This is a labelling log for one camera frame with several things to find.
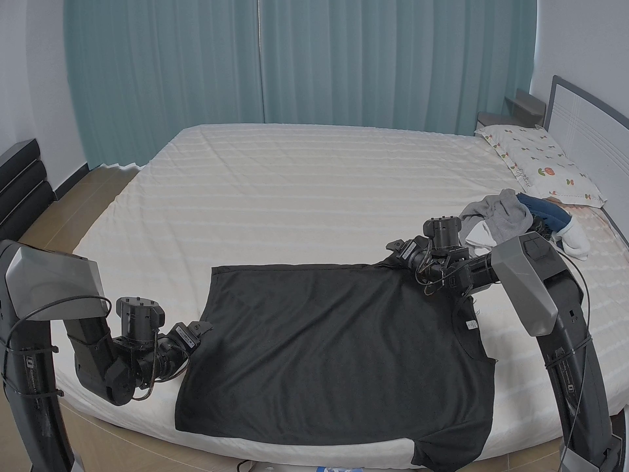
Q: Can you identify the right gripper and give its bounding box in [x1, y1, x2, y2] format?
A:
[385, 238, 440, 276]

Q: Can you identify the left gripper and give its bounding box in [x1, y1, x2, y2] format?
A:
[167, 320, 213, 363]

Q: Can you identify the black T-shirt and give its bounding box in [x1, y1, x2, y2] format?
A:
[174, 259, 497, 472]

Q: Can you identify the bed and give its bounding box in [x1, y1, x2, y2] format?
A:
[49, 74, 629, 466]

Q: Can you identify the pile of clothes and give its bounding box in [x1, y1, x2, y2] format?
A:
[459, 189, 589, 262]

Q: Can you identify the white printed pillow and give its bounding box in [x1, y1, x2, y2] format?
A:
[474, 123, 606, 210]

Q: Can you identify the grey bedside table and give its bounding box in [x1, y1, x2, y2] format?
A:
[477, 89, 546, 129]

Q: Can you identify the blue-green curtain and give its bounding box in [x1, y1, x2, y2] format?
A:
[64, 0, 266, 168]
[258, 0, 539, 134]

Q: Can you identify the black chest of drawers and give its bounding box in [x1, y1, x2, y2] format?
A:
[0, 138, 54, 230]

